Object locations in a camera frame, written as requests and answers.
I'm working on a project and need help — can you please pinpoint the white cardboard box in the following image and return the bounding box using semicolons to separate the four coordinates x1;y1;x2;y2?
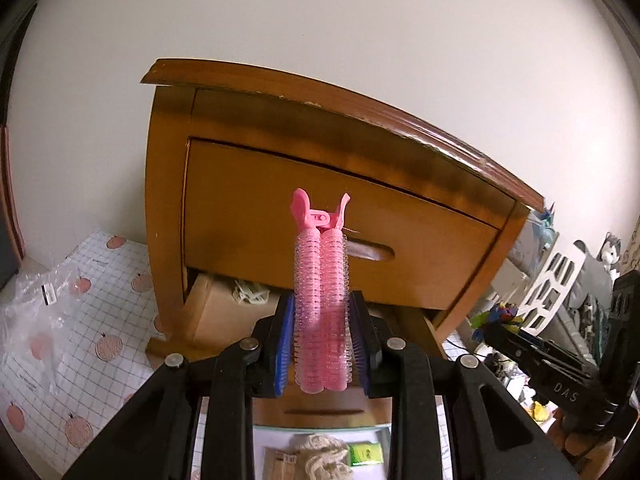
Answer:
507;210;557;271

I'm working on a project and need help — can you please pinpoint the person's right hand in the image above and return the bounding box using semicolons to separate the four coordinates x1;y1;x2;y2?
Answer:
562;430;621;471

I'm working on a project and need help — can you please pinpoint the clear plastic bag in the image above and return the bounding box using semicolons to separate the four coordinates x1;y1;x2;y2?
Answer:
0;260;87;396

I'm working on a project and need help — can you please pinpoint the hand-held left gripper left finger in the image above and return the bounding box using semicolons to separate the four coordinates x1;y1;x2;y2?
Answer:
62;292;296;480

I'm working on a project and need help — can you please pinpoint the husky plush toy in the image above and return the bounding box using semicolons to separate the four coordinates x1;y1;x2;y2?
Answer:
597;232;624;274

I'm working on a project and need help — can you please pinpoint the teal shallow tray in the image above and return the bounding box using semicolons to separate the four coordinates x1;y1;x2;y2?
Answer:
252;423;393;480

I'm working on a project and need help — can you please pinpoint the wooden nightstand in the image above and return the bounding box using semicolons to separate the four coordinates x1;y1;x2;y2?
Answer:
140;58;546;428

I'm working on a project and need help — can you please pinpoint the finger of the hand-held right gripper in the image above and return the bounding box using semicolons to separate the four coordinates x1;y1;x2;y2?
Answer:
484;319;599;377

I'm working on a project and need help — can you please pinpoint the green box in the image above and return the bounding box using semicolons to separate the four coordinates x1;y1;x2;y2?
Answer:
347;442;383;467

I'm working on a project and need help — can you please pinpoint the cream lace cloth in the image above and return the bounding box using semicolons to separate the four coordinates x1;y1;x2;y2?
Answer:
290;434;353;480

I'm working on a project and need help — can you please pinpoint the cream plastic holder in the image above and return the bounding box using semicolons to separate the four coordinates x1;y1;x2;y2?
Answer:
231;280;273;307

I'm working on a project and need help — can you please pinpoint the colourful block toy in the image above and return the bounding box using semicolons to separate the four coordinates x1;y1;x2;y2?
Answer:
470;302;521;343

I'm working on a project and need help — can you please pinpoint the white checked fruit-print tablecloth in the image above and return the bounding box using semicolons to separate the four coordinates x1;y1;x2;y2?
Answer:
0;230;476;480

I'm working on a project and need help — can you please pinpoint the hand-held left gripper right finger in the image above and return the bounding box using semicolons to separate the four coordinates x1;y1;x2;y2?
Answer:
347;290;581;480

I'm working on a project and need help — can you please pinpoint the brown snack bar packet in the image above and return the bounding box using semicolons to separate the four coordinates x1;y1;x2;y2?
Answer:
264;447;301;480

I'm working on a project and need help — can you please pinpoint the pink hair roller clip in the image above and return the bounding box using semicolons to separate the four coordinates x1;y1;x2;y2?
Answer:
290;188;352;393

